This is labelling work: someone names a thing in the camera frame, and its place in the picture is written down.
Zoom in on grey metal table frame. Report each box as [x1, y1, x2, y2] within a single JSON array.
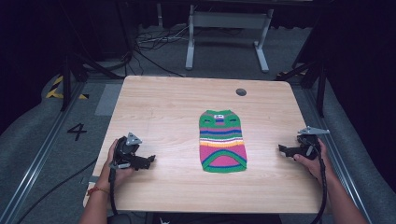
[[184, 4, 276, 75]]

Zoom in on red wrist bracelet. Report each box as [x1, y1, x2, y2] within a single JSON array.
[[86, 185, 110, 197]]

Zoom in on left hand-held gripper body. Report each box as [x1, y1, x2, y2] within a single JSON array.
[[113, 132, 148, 171]]

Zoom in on striped knitted pet sweater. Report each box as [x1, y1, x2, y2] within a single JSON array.
[[198, 108, 248, 175]]

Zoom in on black floor cable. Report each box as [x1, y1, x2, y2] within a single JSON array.
[[14, 158, 99, 224]]

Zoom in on aluminium floor rail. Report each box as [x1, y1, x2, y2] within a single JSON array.
[[0, 81, 87, 224], [303, 88, 372, 224]]

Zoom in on black metal stand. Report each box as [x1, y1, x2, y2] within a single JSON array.
[[60, 51, 126, 112], [275, 58, 328, 119]]

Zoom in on person's left hand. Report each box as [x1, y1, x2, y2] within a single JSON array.
[[98, 138, 135, 191]]

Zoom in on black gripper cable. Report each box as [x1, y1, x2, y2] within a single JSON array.
[[107, 164, 120, 217], [306, 139, 329, 224]]

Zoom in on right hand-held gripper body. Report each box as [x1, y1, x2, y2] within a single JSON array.
[[294, 125, 331, 161]]

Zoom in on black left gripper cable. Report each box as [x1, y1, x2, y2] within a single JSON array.
[[107, 164, 120, 217]]

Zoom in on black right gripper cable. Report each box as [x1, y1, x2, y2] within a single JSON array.
[[306, 139, 329, 224]]

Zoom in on bundle of floor cables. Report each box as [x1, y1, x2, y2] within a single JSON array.
[[133, 23, 191, 78]]

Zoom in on person's right hand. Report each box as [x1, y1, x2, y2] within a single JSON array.
[[293, 137, 336, 186]]

